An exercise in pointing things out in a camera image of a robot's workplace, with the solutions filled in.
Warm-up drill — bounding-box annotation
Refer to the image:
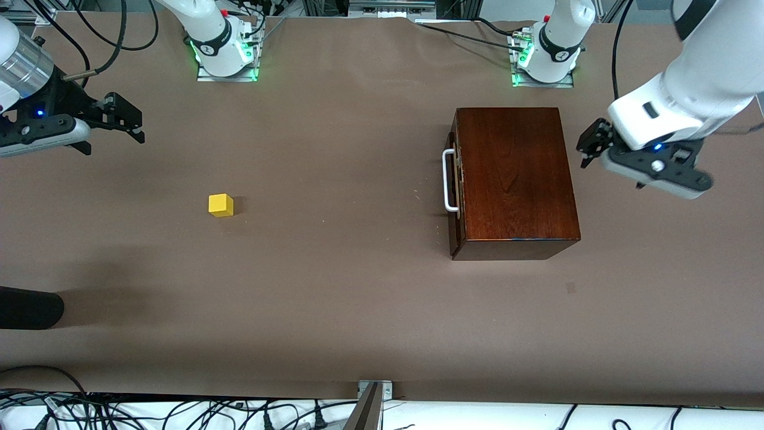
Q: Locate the yellow cube block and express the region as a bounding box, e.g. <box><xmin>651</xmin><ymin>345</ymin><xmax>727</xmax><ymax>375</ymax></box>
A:
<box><xmin>208</xmin><ymin>193</ymin><xmax>235</xmax><ymax>219</ymax></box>

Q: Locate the wooden drawer with white handle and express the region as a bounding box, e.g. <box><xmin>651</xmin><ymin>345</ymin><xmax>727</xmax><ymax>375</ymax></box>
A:
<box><xmin>442</xmin><ymin>116</ymin><xmax>465</xmax><ymax>241</ymax></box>

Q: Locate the dark wooden cabinet box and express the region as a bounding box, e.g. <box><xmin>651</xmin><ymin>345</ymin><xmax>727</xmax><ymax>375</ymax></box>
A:
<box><xmin>448</xmin><ymin>107</ymin><xmax>581</xmax><ymax>262</ymax></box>

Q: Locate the black cylinder object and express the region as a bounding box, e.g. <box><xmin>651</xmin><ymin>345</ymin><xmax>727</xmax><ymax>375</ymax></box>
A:
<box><xmin>0</xmin><ymin>285</ymin><xmax>65</xmax><ymax>331</ymax></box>

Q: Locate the grey metal rack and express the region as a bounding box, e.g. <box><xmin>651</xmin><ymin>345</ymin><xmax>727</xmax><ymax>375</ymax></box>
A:
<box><xmin>347</xmin><ymin>0</ymin><xmax>437</xmax><ymax>19</ymax></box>

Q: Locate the brown paper table cover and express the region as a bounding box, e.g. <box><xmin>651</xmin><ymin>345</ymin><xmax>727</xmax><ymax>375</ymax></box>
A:
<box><xmin>0</xmin><ymin>12</ymin><xmax>764</xmax><ymax>408</ymax></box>

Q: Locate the grey metal beam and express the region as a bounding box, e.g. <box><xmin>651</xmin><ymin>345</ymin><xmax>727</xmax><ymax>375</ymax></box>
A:
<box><xmin>343</xmin><ymin>382</ymin><xmax>384</xmax><ymax>430</ymax></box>

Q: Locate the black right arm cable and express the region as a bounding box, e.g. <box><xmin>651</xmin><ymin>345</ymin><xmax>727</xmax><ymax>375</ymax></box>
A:
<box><xmin>23</xmin><ymin>0</ymin><xmax>160</xmax><ymax>82</ymax></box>

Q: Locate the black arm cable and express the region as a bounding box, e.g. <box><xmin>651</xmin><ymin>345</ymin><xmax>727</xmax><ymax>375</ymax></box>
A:
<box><xmin>609</xmin><ymin>0</ymin><xmax>636</xmax><ymax>103</ymax></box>
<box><xmin>23</xmin><ymin>0</ymin><xmax>160</xmax><ymax>82</ymax></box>

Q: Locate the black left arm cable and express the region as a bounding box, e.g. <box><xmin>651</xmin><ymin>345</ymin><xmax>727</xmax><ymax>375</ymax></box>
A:
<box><xmin>609</xmin><ymin>0</ymin><xmax>636</xmax><ymax>103</ymax></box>

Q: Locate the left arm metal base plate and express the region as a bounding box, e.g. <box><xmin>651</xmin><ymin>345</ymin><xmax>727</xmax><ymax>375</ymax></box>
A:
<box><xmin>512</xmin><ymin>64</ymin><xmax>575</xmax><ymax>89</ymax></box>

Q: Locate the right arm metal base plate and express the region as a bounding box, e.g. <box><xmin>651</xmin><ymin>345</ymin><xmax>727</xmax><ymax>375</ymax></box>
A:
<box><xmin>196</xmin><ymin>59</ymin><xmax>259</xmax><ymax>83</ymax></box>

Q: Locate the thin black table cable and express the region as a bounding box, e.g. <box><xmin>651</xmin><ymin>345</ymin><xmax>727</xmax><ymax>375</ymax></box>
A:
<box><xmin>417</xmin><ymin>21</ymin><xmax>527</xmax><ymax>52</ymax></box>

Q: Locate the small metal bracket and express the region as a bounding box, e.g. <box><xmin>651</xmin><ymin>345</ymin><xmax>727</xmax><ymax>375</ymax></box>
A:
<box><xmin>356</xmin><ymin>380</ymin><xmax>394</xmax><ymax>400</ymax></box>

